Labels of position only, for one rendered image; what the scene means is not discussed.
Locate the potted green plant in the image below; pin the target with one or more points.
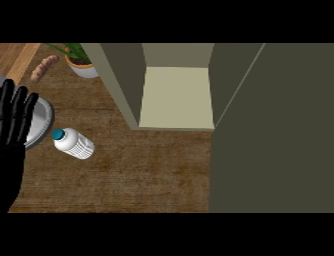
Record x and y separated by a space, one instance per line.
80 61

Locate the olive green open cabinet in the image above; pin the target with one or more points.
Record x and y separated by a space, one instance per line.
174 96

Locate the brown sweet potato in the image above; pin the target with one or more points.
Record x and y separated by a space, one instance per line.
41 68

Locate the white water bottle blue cap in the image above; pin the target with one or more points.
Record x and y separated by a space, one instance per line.
74 144

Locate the light wooden board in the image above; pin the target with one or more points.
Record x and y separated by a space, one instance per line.
22 61

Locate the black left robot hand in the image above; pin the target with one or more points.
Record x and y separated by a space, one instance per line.
0 146

